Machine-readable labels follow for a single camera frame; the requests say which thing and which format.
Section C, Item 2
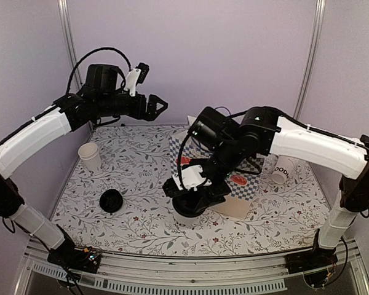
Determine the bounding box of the right aluminium frame post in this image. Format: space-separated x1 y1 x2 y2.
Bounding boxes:
293 0 326 119

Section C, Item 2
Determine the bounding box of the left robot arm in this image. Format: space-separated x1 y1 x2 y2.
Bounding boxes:
0 63 168 267

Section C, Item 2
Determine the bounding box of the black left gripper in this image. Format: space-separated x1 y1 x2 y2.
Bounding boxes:
96 92 168 120

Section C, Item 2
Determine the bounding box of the floral patterned table mat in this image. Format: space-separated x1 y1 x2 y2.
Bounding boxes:
52 125 330 257

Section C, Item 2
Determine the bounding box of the aluminium frame post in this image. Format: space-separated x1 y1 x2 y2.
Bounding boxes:
57 0 81 90
293 0 326 119

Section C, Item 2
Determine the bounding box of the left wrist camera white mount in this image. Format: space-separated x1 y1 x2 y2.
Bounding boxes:
124 63 150 96

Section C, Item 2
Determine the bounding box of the stack of black cup lids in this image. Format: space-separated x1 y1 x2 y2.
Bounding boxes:
99 189 124 213

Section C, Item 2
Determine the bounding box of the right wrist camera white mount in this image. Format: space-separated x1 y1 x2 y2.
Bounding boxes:
162 165 212 198

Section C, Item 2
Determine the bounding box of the left aluminium frame post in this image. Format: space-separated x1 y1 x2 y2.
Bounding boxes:
57 0 81 90

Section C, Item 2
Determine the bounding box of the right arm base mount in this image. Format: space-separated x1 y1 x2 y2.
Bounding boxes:
284 248 338 274

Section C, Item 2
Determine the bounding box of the stack of white paper cups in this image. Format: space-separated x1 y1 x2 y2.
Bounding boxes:
77 142 102 175

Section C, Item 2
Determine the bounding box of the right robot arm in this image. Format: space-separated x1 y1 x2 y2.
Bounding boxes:
172 106 369 268

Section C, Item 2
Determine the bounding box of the checkered paper takeout bag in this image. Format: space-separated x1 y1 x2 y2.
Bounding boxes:
162 107 276 218

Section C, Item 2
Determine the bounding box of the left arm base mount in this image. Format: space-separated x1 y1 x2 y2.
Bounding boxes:
47 246 101 274

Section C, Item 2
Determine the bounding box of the white cup holding straws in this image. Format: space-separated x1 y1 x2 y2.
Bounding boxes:
271 155 296 184

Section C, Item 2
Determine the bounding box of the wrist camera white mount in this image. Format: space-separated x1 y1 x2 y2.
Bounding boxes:
124 63 150 96
162 165 212 198

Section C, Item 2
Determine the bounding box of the black plastic cup lid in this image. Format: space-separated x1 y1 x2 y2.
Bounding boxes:
172 197 205 218

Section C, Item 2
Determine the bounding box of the grey slotted cable duct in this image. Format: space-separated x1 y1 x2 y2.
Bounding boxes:
30 262 288 293

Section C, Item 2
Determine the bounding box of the aluminium table edge rail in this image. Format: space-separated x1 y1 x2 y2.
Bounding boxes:
24 238 369 294

